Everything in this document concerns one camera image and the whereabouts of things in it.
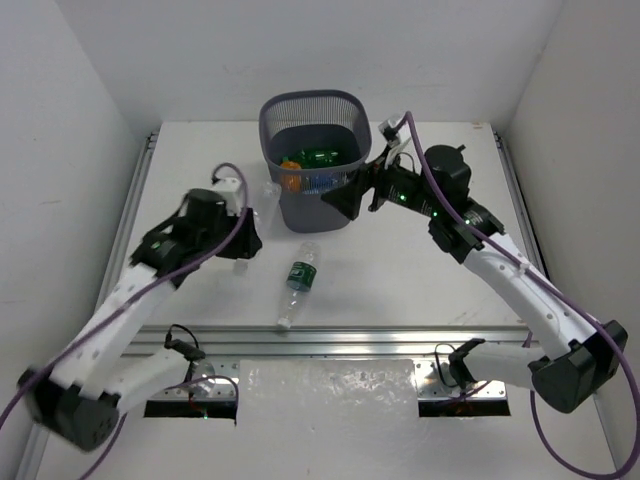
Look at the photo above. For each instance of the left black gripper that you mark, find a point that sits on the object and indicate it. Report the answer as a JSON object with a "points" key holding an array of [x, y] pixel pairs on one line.
{"points": [[240, 239]]}

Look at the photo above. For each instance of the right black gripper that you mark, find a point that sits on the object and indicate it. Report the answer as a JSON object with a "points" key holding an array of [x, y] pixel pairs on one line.
{"points": [[349, 196]]}

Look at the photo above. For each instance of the clear bottle white cap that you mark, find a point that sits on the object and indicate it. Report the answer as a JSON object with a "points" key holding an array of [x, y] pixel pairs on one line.
{"points": [[265, 205]]}

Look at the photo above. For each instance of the clear bottle blue label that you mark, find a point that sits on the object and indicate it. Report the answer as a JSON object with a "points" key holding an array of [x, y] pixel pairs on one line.
{"points": [[317, 184]]}

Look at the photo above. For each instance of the green plastic bottle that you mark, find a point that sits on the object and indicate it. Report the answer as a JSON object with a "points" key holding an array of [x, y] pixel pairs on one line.
{"points": [[317, 158]]}

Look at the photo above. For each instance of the orange juice bottle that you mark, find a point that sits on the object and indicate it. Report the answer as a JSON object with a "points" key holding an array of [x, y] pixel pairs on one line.
{"points": [[290, 181]]}

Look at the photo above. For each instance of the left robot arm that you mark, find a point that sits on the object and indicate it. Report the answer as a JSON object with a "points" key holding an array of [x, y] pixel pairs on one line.
{"points": [[79, 396]]}

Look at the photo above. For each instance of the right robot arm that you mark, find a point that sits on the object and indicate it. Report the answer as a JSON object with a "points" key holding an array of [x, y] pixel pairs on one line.
{"points": [[572, 359]]}

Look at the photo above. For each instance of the grey mesh waste bin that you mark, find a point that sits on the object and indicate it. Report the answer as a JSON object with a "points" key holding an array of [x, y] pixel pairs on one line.
{"points": [[314, 119]]}

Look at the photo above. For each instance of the clear bottle dark green label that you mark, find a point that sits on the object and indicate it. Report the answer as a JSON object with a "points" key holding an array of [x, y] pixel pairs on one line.
{"points": [[298, 284]]}

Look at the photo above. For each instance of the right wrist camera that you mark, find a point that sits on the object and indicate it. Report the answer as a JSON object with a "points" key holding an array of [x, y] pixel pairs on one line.
{"points": [[397, 135]]}

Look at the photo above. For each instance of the aluminium front rail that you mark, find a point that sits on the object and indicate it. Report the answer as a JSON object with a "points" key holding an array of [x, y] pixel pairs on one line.
{"points": [[427, 348]]}

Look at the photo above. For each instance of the left aluminium side rail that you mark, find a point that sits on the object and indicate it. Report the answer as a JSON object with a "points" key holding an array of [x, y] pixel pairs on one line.
{"points": [[118, 255]]}

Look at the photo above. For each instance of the aluminium side rail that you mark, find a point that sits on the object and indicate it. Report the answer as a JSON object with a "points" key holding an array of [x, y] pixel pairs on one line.
{"points": [[531, 244], [118, 255]]}

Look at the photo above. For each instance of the right aluminium side rail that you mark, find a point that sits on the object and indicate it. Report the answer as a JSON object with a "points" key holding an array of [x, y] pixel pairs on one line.
{"points": [[531, 244]]}

